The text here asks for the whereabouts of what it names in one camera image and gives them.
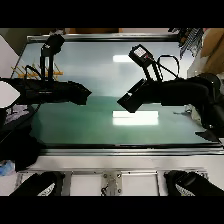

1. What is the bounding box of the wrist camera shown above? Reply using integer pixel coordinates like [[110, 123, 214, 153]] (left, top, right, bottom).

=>
[[128, 43, 162, 83], [39, 33, 66, 83]]

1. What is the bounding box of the brown clothes hanger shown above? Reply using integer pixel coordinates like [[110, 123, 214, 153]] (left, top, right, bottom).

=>
[[9, 63, 64, 80]]

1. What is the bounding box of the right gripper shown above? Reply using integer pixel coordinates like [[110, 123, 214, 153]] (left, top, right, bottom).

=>
[[116, 79, 152, 114]]

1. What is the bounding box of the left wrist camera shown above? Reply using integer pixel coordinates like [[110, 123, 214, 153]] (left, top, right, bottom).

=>
[[39, 33, 66, 83]]

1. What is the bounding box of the black cable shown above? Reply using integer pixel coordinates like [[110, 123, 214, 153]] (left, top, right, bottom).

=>
[[155, 54, 181, 82]]

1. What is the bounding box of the cardboard box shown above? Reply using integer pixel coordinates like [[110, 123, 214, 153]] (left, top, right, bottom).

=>
[[199, 28, 224, 77]]

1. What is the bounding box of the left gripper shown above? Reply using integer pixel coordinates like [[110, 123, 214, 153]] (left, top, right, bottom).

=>
[[64, 81, 93, 106]]

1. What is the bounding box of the grey garment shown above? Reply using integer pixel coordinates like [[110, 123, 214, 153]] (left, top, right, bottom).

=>
[[2, 104, 34, 129]]

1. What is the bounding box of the bunch of black hangers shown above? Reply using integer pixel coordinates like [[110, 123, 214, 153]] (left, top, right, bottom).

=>
[[177, 28, 205, 59]]

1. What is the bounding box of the black garment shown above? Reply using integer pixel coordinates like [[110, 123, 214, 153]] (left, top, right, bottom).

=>
[[0, 128, 43, 172]]

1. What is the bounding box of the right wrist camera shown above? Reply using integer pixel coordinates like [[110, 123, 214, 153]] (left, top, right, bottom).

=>
[[128, 43, 162, 83]]

